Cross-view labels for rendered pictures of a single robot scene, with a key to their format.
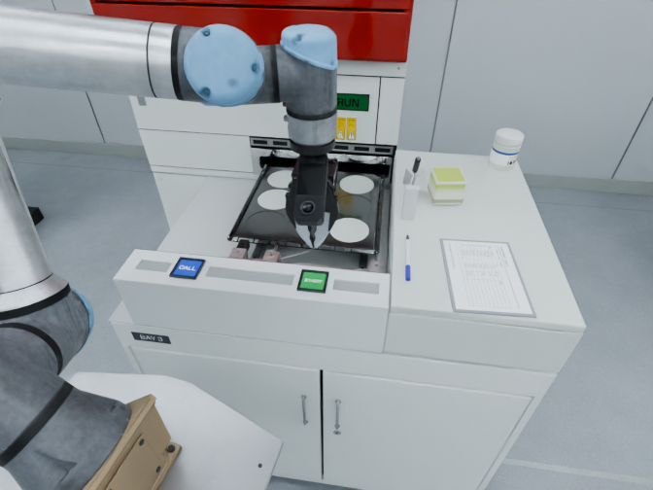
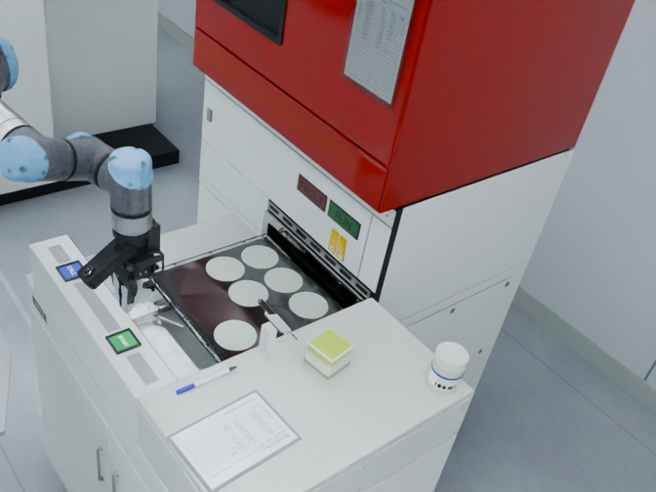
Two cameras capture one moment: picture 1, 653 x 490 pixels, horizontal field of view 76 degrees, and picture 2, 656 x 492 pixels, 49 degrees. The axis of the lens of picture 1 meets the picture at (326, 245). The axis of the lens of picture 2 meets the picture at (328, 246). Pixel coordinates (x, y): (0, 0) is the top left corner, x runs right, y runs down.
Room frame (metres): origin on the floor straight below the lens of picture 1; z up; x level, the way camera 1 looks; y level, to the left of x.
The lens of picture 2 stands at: (-0.04, -0.91, 2.10)
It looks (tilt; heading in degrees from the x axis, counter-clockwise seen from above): 37 degrees down; 37
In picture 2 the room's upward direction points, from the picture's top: 11 degrees clockwise
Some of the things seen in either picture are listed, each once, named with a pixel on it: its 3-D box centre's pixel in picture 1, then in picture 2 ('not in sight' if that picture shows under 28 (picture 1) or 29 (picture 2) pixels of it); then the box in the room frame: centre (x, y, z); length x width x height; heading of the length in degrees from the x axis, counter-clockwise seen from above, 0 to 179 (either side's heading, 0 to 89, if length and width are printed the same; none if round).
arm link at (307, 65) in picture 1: (307, 72); (130, 181); (0.60, 0.03, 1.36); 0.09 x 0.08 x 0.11; 97
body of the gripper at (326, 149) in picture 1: (314, 169); (135, 250); (0.61, 0.02, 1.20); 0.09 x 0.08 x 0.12; 172
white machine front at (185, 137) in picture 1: (262, 122); (282, 192); (1.20, 0.19, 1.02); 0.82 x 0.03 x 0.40; 82
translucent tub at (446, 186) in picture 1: (446, 186); (328, 354); (0.87, -0.29, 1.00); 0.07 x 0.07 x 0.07; 1
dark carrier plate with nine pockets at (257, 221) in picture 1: (314, 202); (248, 293); (0.95, 0.03, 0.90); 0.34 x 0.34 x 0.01; 82
